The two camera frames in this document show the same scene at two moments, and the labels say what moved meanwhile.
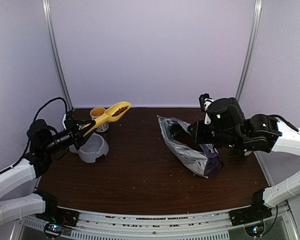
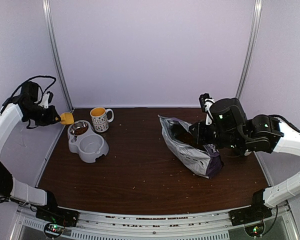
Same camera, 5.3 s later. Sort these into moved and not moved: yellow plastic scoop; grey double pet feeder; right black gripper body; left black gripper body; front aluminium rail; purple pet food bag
Moved: left black gripper body; yellow plastic scoop
Not moved: purple pet food bag; front aluminium rail; right black gripper body; grey double pet feeder
